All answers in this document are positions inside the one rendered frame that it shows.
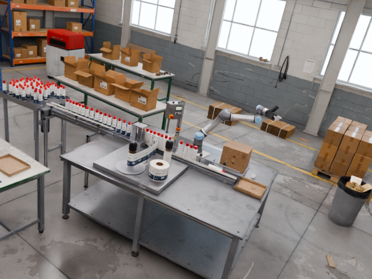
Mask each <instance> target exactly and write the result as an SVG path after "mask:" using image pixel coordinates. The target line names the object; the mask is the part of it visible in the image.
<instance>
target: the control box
mask: <svg viewBox="0 0 372 279"><path fill-rule="evenodd" d="M176 106H182V108H183V104H181V103H180V104H178V101H174V104H173V102H172V101H167V105H166V112H165V117H166V118H167V119H168V120H175V119H180V118H181V115H182V113H181V115H175V114H174V113H175V111H181V112H182V110H175V107H176ZM171 116H174V118H173V119H171Z"/></svg>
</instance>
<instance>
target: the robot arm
mask: <svg viewBox="0 0 372 279"><path fill-rule="evenodd" d="M277 109H279V107H278V106H275V107H274V108H273V109H271V110H269V109H267V108H265V107H263V106H261V105H258V106H257V107H256V110H257V113H256V116H249V115H236V114H232V113H230V110H228V109H226V108H225V109H223V110H222V111H221V112H220V113H219V114H218V116H217V117H216V118H215V119H214V120H212V121H211V123H209V124H208V125H207V126H206V127H204V128H202V129H201V130H199V131H198V132H196V133H195V135H194V141H193V149H194V147H195V146H198V148H197V150H198V151H197V153H201V152H202V151H203V150H202V144H203V140H204V138H205V137H206V136H207V135H208V133H209V132H210V131H212V130H213V129H214V128H215V127H216V126H217V125H218V124H220V123H221V122H224V121H244V122H256V123H261V121H262V115H263V114H264V115H265V117H267V118H269V119H271V120H273V121H274V120H277V121H278V120H279V119H282V118H281V117H280V116H278V115H276V114H275V113H274V112H275V111H276V110H277Z"/></svg>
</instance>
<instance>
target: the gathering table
mask: <svg viewBox="0 0 372 279"><path fill-rule="evenodd" d="M0 97H2V98H3V111H4V130H5V140H6V141H7V142H8V143H9V127H8V106H7V100H9V101H11V102H14V103H17V104H19V105H21V106H24V107H26V108H29V109H31V110H33V113H34V138H35V139H34V140H35V160H36V161H37V162H39V125H38V120H39V110H40V109H42V108H44V107H46V106H49V105H47V103H49V104H51V105H54V104H52V103H51V102H53V103H56V104H58V105H59V104H60V103H62V104H63V106H64V107H65V102H66V99H69V100H70V97H68V96H65V100H62V99H60V100H57V99H56V98H55V97H54V96H52V97H50V99H48V101H44V99H43V105H42V106H39V104H34V101H32V100H31V97H30V99H26V101H23V100H21V99H18V98H15V97H13V96H10V95H9V90H7V94H5V93H3V91H0ZM54 106H56V105H54ZM65 149H66V121H65ZM64 152H66V151H65V150H64Z"/></svg>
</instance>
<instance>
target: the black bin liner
mask: <svg viewBox="0 0 372 279"><path fill-rule="evenodd" d="M350 179H351V177H349V176H342V177H340V178H339V180H338V183H337V185H338V187H339V188H340V189H342V190H344V191H345V192H346V193H347V194H349V195H351V196H353V197H355V198H361V199H367V198H368V197H369V196H370V194H371V191H372V189H370V190H367V191H365V192H362V193H361V192H357V191H354V190H352V189H350V188H348V187H346V186H345V185H346V183H347V182H349V181H350ZM365 184H366V183H365V182H363V181H361V184H360V185H361V186H362V185H365Z"/></svg>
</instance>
